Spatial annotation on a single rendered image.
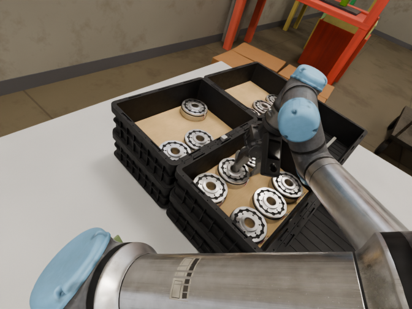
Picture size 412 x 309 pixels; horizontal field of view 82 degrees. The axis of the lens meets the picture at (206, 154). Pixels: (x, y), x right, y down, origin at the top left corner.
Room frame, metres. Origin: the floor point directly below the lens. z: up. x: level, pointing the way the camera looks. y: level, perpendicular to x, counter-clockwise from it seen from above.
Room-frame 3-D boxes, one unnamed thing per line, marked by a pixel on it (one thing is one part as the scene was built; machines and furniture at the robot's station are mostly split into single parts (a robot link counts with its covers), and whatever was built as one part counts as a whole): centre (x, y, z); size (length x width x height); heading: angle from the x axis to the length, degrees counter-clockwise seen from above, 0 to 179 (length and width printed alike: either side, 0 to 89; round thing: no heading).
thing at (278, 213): (0.44, -0.22, 0.86); 0.10 x 0.10 x 0.01
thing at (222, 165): (0.52, -0.10, 0.86); 0.10 x 0.10 x 0.01
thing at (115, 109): (0.63, 0.09, 0.92); 0.40 x 0.30 x 0.02; 149
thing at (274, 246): (0.48, -0.16, 0.92); 0.40 x 0.30 x 0.02; 149
